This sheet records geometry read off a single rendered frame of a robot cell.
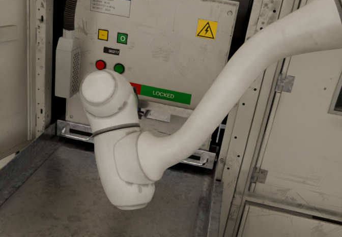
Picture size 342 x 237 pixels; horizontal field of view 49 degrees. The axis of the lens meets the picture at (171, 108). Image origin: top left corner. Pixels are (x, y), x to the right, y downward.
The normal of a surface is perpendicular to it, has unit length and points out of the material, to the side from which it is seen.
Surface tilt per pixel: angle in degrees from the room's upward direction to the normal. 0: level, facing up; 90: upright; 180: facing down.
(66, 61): 90
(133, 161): 69
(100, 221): 0
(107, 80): 46
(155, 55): 90
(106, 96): 60
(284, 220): 90
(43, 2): 90
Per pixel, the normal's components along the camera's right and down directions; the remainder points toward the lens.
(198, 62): -0.18, 0.36
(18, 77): 0.89, 0.29
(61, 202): 0.14, -0.91
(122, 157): -0.27, -0.12
